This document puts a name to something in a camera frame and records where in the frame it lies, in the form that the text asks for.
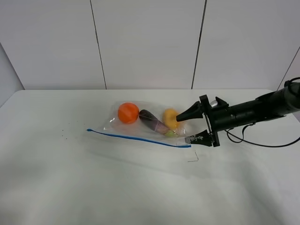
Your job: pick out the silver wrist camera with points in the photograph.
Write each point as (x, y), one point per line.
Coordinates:
(218, 103)

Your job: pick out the yellow pear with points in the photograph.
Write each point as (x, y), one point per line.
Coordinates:
(169, 118)

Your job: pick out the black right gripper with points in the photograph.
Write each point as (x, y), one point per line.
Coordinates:
(213, 118)

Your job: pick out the clear zip bag blue seal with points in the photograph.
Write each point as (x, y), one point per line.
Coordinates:
(137, 131)

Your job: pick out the purple eggplant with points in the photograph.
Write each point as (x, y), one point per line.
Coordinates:
(153, 123)

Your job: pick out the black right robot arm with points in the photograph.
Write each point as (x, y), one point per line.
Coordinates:
(270, 106)

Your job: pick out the orange fruit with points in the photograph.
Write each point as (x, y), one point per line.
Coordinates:
(128, 113)

